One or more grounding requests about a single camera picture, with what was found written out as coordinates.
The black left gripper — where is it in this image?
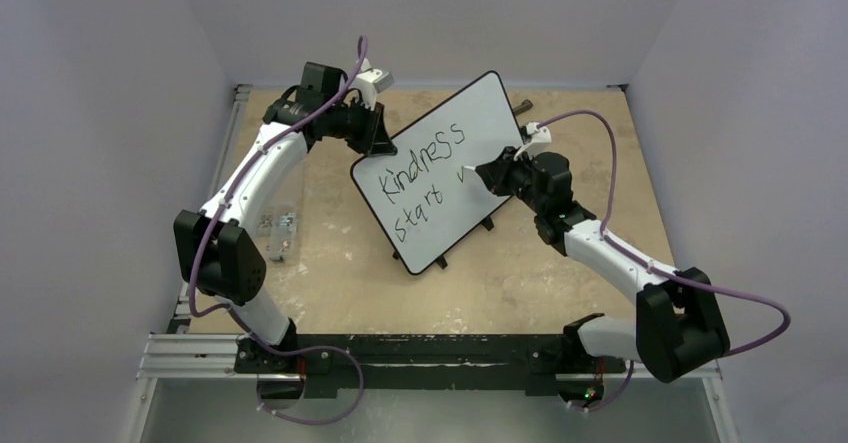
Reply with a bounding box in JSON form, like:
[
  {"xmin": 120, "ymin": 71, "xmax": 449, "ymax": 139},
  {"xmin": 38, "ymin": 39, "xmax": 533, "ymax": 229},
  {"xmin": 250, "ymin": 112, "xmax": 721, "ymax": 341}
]
[{"xmin": 326, "ymin": 98, "xmax": 395, "ymax": 157}]

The white whiteboard black frame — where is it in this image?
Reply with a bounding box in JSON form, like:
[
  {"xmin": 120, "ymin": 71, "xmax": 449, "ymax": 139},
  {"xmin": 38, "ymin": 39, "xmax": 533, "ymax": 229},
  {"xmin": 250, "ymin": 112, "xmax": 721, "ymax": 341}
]
[{"xmin": 350, "ymin": 71, "xmax": 522, "ymax": 275}]

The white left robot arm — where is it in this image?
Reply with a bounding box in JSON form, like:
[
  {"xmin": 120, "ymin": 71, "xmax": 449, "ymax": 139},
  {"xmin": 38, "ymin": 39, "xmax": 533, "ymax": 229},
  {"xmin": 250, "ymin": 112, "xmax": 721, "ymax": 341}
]
[{"xmin": 173, "ymin": 61, "xmax": 397, "ymax": 373}]

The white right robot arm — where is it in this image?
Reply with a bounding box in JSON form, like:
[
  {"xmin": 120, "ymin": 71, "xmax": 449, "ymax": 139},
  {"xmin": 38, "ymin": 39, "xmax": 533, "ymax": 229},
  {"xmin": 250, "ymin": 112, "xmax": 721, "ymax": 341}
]
[{"xmin": 472, "ymin": 147, "xmax": 730, "ymax": 383}]

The grey metal T-shaped pipe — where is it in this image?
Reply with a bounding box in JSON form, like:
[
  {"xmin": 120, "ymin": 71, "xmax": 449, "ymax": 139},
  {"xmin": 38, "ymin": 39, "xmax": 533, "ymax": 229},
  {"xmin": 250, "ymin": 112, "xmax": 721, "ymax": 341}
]
[{"xmin": 512, "ymin": 99, "xmax": 533, "ymax": 115}]

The clear box of screws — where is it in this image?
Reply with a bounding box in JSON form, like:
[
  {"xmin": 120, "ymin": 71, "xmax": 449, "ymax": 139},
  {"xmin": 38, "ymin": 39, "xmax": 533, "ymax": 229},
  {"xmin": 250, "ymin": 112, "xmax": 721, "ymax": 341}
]
[{"xmin": 256, "ymin": 204, "xmax": 298, "ymax": 263}]

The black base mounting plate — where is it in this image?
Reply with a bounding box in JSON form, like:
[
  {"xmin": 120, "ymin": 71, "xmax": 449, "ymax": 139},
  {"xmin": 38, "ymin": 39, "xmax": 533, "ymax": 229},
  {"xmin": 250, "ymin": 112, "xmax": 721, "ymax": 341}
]
[{"xmin": 235, "ymin": 333, "xmax": 626, "ymax": 399}]

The black wire easel stand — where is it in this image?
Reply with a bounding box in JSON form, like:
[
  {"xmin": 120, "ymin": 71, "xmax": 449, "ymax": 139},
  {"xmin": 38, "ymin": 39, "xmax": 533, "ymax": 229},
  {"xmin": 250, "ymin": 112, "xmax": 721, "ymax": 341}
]
[{"xmin": 392, "ymin": 216, "xmax": 495, "ymax": 269}]

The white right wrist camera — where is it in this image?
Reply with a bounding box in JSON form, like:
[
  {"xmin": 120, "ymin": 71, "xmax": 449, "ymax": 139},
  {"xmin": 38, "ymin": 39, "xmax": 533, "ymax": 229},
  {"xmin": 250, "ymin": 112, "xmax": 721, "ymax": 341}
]
[{"xmin": 513, "ymin": 122, "xmax": 552, "ymax": 161}]

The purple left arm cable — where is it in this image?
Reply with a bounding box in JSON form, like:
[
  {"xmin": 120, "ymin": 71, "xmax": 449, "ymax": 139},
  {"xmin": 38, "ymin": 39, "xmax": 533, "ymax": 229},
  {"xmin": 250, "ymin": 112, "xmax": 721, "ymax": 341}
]
[{"xmin": 188, "ymin": 35, "xmax": 370, "ymax": 355}]

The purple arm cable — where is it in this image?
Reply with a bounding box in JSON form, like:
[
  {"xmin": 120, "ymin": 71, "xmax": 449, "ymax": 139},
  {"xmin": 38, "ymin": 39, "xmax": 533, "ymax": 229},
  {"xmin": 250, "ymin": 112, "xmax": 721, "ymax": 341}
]
[
  {"xmin": 188, "ymin": 35, "xmax": 370, "ymax": 355},
  {"xmin": 535, "ymin": 109, "xmax": 792, "ymax": 358}
]

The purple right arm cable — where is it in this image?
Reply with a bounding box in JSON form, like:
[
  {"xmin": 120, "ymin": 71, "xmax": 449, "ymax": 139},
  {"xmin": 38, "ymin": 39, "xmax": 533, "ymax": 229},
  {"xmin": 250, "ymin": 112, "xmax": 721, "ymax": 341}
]
[{"xmin": 535, "ymin": 109, "xmax": 792, "ymax": 358}]

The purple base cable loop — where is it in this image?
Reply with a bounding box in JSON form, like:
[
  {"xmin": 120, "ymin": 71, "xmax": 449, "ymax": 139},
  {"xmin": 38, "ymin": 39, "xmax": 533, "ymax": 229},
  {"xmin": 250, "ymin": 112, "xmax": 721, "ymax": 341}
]
[{"xmin": 256, "ymin": 345, "xmax": 366, "ymax": 427}]

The aluminium extrusion rail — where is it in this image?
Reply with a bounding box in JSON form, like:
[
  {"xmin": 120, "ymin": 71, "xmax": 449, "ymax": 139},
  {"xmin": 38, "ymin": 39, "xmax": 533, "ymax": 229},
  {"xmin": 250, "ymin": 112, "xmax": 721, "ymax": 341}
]
[{"xmin": 137, "ymin": 334, "xmax": 257, "ymax": 380}]

